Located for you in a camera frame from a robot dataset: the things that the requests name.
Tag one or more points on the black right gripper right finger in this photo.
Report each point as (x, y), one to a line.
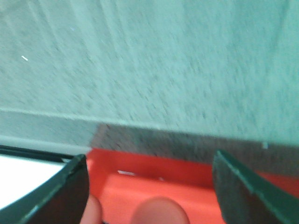
(244, 197)

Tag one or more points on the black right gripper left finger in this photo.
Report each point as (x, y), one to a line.
(60, 200)

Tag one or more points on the red mushroom push button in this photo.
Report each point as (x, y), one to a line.
(93, 212)
(159, 210)

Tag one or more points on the red plastic tray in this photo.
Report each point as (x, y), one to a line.
(122, 181)

